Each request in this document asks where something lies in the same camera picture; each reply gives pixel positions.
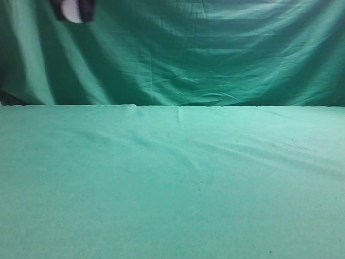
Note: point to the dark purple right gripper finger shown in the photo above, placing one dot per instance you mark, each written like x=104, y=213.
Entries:
x=56, y=7

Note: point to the green backdrop curtain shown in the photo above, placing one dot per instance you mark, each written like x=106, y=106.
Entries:
x=181, y=53

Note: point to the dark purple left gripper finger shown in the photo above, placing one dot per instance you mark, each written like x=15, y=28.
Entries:
x=86, y=9

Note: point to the white ball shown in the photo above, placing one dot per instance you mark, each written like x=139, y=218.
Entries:
x=70, y=10

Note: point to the green table cloth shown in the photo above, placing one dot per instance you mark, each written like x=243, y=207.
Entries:
x=172, y=182

